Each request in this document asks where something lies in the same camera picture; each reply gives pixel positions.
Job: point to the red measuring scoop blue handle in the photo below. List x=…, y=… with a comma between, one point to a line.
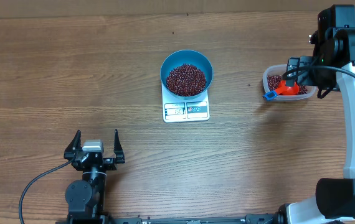
x=282, y=89

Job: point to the red beans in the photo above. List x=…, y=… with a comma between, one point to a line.
x=186, y=80

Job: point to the white kitchen scale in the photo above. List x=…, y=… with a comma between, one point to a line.
x=178, y=110

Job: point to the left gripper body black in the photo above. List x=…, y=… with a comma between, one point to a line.
x=108, y=165

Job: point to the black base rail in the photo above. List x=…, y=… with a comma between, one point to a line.
x=193, y=220

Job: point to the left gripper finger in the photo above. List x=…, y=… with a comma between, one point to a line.
x=118, y=150
x=74, y=146

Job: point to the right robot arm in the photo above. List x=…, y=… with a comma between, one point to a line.
x=330, y=68

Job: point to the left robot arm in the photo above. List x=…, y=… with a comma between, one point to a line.
x=86, y=197

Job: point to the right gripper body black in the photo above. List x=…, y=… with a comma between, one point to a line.
x=322, y=79

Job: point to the blue bowl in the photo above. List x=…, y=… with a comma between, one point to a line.
x=189, y=57

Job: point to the clear plastic container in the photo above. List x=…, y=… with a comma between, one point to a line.
x=271, y=80

